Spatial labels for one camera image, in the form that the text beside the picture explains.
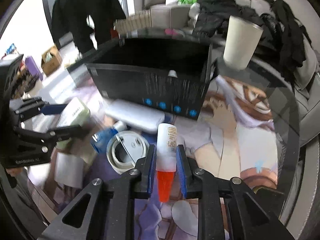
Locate green soap box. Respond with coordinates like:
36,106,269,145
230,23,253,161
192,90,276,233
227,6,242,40
55,97,91,151

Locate white wall charger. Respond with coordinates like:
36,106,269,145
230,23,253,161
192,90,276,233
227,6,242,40
54,152,85,189

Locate blue small bottle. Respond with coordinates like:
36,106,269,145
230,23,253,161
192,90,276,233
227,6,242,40
91,121,127,154

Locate white power bank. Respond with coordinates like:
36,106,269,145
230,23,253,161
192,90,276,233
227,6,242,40
105,99,165,134

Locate glue tube orange cap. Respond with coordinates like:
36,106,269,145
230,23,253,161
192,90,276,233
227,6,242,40
156,123,177,203

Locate person's left hand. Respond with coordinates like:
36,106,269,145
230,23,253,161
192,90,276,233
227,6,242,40
5,167,22,180

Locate shoe rack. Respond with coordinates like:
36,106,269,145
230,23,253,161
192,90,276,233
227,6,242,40
1,43,40,99

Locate purple yoga mat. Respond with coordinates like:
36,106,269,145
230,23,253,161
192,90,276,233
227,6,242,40
24,56,43,81

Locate cardboard box on floor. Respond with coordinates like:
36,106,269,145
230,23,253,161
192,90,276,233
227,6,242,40
41,45,62,76

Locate grey sofa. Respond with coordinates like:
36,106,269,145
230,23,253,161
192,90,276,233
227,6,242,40
149,0,319,239

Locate anime printed desk mat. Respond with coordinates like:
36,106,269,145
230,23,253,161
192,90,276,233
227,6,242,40
28,77,278,239

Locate person in black clothes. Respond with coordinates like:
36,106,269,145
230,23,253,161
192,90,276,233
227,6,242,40
52,0,126,55

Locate black cardboard box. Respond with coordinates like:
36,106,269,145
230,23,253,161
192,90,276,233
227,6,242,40
85,36,213,122

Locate wicker basket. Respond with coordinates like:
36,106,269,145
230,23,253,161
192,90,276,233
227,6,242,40
114,10,152,35

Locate cream tumbler cup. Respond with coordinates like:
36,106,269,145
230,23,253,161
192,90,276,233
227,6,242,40
223,16,263,70

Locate black jacket pile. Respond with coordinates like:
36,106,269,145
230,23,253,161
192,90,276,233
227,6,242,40
193,0,310,82

